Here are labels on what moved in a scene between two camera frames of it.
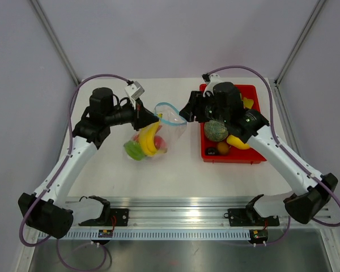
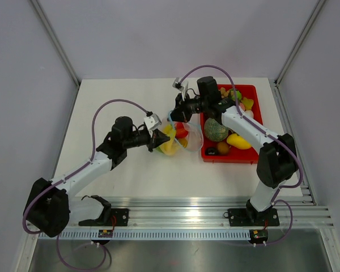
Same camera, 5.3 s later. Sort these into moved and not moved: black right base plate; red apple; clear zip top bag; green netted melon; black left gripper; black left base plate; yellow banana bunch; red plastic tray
Moved: yellow banana bunch; red apple; clear zip top bag; black left gripper
Not moved: green netted melon; black right base plate; red plastic tray; black left base plate
